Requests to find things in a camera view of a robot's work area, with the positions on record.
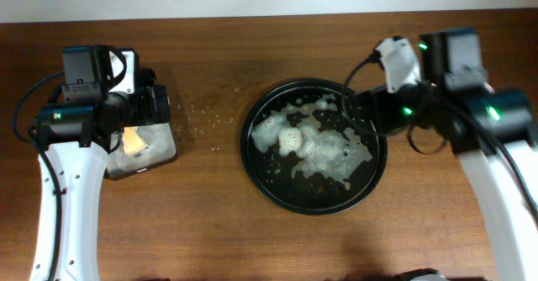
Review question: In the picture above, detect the yellow sponge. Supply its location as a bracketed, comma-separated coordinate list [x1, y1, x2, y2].
[122, 126, 148, 156]

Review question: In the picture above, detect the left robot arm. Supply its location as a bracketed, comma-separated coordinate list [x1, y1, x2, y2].
[29, 45, 177, 280]

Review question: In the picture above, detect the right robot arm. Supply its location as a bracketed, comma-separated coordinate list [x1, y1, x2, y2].
[341, 28, 537, 280]

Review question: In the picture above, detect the black round tray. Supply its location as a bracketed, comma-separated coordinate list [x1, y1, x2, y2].
[240, 78, 388, 215]

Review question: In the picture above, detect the black rectangular soap tray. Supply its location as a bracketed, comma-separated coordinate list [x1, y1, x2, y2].
[104, 68, 178, 181]

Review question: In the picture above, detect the right black cable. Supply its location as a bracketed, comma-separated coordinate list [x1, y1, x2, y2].
[340, 51, 538, 227]

